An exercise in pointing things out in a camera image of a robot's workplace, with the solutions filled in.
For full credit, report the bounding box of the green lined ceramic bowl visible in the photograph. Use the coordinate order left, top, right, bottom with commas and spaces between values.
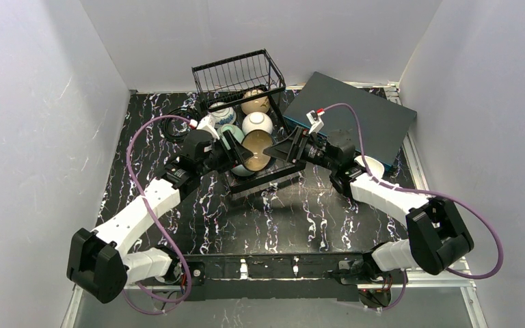
231, 165, 255, 177

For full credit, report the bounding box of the dark blue glazed bowl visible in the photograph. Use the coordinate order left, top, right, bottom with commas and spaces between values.
242, 130, 274, 172

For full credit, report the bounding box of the white ribbed ceramic bowl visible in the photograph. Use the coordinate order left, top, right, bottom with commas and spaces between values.
241, 112, 273, 135

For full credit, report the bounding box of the black wire dish rack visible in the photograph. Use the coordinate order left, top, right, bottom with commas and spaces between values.
191, 49, 304, 197

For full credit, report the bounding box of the orange bowl white inside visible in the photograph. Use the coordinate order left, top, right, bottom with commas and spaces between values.
354, 155, 385, 178

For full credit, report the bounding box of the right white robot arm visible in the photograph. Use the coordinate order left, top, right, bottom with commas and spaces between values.
263, 127, 474, 280

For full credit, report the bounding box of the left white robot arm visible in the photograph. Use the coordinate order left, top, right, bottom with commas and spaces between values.
66, 130, 253, 303

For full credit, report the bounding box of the pale green ceramic bowl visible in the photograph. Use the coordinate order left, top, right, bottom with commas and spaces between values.
217, 124, 245, 149

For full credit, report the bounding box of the blue white patterned bowl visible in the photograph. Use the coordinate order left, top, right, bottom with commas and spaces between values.
209, 102, 237, 128

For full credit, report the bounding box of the beige ceramic bowl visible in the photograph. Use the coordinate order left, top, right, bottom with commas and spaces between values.
241, 89, 270, 115

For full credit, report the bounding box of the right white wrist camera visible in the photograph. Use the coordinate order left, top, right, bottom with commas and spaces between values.
306, 109, 324, 134

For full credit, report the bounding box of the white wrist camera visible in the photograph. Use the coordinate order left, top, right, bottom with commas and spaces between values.
196, 113, 220, 140
306, 109, 324, 134

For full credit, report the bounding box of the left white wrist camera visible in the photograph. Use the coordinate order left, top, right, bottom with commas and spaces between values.
196, 113, 220, 140

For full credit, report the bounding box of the coiled black cable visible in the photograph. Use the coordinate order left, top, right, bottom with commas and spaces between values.
160, 107, 202, 144

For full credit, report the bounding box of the grey teal network switch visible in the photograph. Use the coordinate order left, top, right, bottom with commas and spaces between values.
284, 72, 417, 169

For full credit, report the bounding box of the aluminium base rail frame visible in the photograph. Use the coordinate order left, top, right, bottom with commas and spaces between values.
62, 254, 487, 327

